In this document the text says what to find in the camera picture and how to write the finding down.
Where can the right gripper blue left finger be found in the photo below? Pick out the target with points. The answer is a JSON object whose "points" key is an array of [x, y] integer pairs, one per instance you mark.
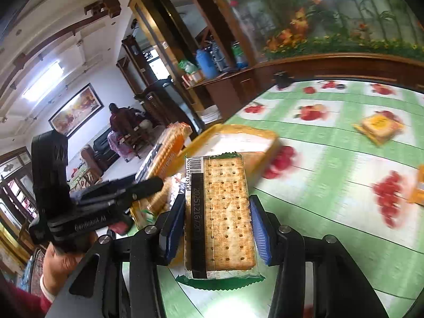
{"points": [[172, 230]]}

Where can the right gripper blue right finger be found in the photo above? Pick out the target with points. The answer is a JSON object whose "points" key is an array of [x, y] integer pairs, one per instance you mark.
{"points": [[265, 227]]}

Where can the round cracker clear pack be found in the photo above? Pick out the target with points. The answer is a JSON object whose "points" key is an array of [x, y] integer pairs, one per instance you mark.
{"points": [[162, 201]]}

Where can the green-edged soda cracker pack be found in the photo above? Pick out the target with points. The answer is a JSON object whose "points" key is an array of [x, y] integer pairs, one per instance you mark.
{"points": [[220, 252]]}

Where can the yellow square biscuit pack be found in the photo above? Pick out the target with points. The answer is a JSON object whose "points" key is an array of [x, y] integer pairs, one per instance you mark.
{"points": [[378, 128]]}

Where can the orange-edged cracker pack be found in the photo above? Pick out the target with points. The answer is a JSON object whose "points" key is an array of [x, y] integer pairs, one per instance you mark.
{"points": [[167, 147]]}

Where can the orange yellow snack bag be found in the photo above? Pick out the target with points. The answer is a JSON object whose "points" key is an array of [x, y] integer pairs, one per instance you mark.
{"points": [[417, 193]]}

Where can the person's left hand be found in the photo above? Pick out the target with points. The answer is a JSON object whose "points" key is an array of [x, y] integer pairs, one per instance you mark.
{"points": [[56, 269]]}

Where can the yellow rimmed white tray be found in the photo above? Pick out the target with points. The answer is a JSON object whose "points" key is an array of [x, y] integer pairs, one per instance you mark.
{"points": [[257, 147]]}

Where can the green fruit pattern tablecloth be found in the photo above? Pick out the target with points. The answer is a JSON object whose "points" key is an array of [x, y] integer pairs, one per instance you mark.
{"points": [[340, 183]]}

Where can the seated person in red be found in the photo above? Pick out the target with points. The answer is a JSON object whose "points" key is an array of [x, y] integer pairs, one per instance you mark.
{"points": [[122, 120]]}

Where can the framed landscape painting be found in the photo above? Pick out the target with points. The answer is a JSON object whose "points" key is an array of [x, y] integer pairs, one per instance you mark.
{"points": [[77, 111]]}

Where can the dark wooden chair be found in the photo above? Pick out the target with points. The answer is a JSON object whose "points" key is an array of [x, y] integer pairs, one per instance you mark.
{"points": [[163, 101]]}

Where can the black small cup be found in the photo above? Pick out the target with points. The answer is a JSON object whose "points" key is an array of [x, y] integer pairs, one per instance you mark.
{"points": [[282, 80]]}

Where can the blue thermos flask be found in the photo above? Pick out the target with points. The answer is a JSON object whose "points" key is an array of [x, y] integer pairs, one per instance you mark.
{"points": [[206, 64]]}

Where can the glass flower display panel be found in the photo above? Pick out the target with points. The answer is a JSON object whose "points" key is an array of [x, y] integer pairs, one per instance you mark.
{"points": [[287, 28]]}

